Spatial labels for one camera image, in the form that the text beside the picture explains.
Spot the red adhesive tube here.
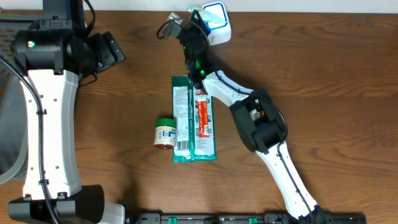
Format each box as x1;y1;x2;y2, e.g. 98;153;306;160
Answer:
197;93;210;138

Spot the green-lidded small jar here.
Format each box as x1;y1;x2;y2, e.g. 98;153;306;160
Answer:
154;118;177;149

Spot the green 3M adhesive package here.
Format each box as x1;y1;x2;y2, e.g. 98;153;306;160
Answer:
172;75;216;163

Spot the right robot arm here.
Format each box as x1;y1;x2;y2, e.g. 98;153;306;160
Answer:
169;11;327;223

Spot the white barcode scanner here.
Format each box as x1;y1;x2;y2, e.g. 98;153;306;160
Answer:
202;1;232;45

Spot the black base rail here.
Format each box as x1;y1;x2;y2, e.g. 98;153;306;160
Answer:
125;213;367;224

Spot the mint green wipes pack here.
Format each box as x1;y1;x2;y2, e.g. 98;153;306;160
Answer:
188;6;226;24

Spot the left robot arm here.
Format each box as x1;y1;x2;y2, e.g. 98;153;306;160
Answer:
8;1;131;224

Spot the grey plastic mesh basket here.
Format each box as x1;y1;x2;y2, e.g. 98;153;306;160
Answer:
0;12;44;185

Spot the orange tissue pack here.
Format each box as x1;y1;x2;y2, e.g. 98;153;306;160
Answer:
250;108;264;121

